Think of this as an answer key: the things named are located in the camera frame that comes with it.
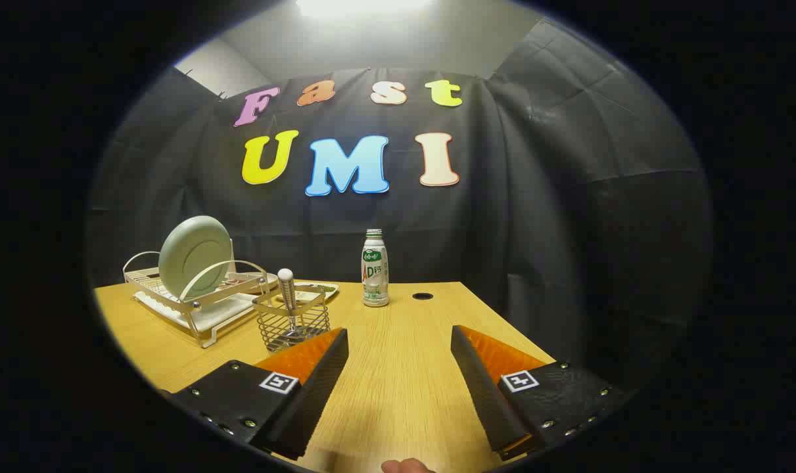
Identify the white divided tray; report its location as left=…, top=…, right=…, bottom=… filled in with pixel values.
left=276, top=281, right=340, bottom=304

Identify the checked handle spoon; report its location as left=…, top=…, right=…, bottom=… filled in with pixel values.
left=277, top=268, right=306, bottom=339

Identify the white wire dish rack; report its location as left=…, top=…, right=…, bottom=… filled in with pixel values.
left=123, top=251, right=280, bottom=349

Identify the metal wire basket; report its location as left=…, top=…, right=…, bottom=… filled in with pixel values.
left=252, top=284, right=331, bottom=354

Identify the white drip tray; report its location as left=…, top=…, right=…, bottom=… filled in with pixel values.
left=135, top=289, right=260, bottom=332

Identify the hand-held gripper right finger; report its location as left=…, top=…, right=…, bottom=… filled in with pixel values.
left=450, top=325, right=635, bottom=461

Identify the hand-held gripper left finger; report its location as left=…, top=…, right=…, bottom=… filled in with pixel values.
left=168, top=327, right=350, bottom=461

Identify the white green drink bottle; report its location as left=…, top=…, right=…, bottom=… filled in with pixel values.
left=362, top=229, right=390, bottom=307

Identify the black backdrop cloth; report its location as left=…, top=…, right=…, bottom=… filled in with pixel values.
left=89, top=20, right=714, bottom=395

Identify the pale green plate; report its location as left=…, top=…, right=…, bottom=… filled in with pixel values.
left=158, top=215, right=234, bottom=303

